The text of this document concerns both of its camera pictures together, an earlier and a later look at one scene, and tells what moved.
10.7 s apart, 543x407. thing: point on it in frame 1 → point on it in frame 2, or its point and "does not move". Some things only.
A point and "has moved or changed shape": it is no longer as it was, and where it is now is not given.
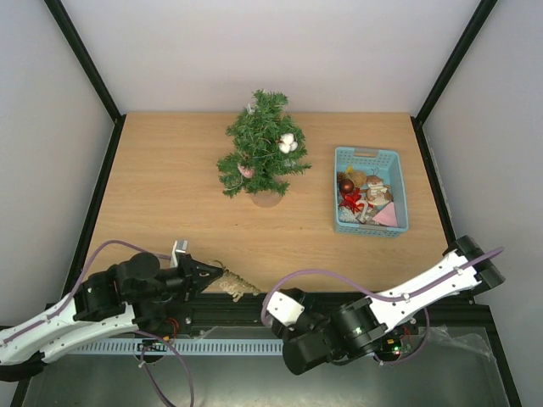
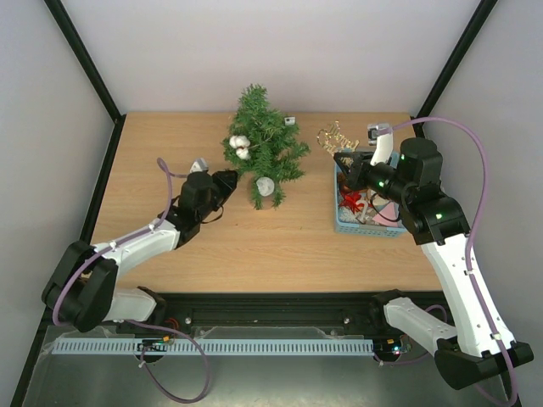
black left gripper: [194, 281] → [228, 186]
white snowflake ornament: [346, 214] does not move
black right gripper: [277, 327] → [356, 168]
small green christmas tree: [265, 146] has moved or changed shape
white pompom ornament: [288, 143] → [240, 142]
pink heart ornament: [386, 216] does not move
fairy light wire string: [235, 188] → [260, 142]
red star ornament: [350, 200] does not move
